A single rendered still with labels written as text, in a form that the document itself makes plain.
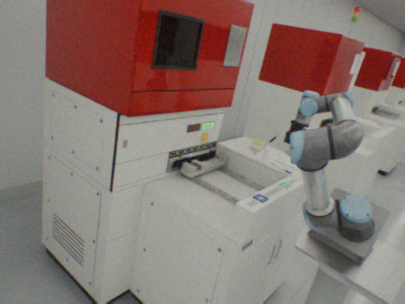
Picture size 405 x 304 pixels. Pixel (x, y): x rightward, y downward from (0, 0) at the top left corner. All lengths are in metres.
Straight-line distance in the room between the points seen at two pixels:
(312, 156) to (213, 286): 0.82
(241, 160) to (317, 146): 0.97
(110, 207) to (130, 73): 0.68
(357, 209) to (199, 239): 0.70
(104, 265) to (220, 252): 0.69
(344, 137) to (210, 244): 0.77
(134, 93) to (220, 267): 0.87
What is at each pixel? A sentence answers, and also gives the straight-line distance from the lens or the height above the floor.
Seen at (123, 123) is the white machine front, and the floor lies 1.18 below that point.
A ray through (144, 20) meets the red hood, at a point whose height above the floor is 1.63.
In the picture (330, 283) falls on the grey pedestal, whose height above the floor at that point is 0.65.
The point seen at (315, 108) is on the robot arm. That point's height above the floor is 1.41.
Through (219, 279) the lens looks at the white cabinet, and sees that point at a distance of 1.62.
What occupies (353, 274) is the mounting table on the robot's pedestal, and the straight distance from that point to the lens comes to 1.58.
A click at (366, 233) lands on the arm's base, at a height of 0.96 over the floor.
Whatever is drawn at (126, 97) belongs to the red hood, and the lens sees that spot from 1.46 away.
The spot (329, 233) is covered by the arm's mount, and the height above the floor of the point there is 0.87.
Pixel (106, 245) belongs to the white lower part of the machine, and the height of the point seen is 0.50.
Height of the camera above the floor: 1.65
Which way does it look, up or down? 21 degrees down
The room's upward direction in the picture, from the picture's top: 12 degrees clockwise
